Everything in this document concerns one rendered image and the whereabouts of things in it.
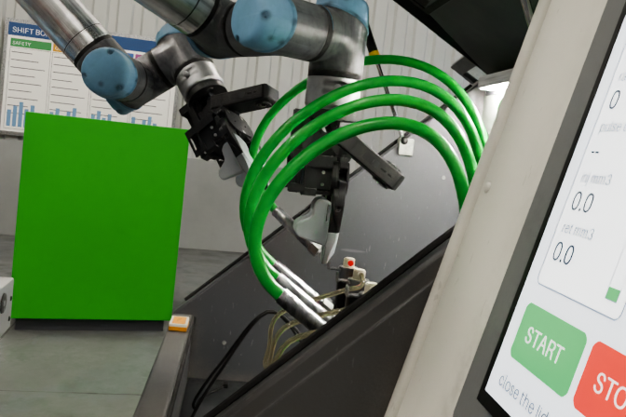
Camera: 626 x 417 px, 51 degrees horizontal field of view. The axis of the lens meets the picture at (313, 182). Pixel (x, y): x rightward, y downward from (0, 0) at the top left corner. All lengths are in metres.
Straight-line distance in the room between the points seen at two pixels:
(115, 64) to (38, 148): 3.12
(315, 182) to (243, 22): 0.23
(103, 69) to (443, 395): 0.73
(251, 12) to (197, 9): 0.10
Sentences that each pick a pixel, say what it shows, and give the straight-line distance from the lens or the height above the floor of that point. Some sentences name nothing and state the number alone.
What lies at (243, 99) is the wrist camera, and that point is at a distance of 1.07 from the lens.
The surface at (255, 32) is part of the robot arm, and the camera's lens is 0.81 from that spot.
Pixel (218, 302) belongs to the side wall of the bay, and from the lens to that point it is 1.25.
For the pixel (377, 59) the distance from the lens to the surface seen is 1.00.
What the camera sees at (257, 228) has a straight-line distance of 0.66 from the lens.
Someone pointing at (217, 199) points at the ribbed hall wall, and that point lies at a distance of 7.40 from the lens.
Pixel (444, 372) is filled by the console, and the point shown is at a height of 1.13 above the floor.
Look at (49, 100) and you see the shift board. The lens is 7.45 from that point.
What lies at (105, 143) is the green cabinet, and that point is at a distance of 4.14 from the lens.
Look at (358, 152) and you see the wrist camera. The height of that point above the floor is 1.28.
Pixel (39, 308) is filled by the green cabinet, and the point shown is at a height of 0.14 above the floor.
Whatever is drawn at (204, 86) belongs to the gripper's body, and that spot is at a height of 1.36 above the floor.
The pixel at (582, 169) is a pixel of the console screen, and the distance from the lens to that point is 0.41.
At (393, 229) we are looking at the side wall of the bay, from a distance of 1.26.
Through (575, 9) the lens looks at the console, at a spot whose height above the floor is 1.40.
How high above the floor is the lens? 1.28
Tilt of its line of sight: 3 degrees down
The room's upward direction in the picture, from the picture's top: 6 degrees clockwise
